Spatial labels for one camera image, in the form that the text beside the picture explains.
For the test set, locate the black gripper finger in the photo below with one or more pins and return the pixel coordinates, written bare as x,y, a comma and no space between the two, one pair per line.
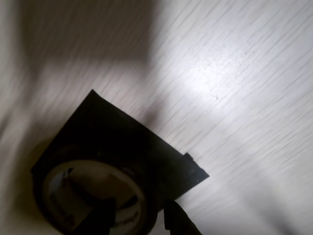
177,220
104,218

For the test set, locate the black tape roll white core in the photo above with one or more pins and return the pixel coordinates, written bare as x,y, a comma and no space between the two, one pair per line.
56,181

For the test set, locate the black tape square target outline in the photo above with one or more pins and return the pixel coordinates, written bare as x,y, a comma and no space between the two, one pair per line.
117,127

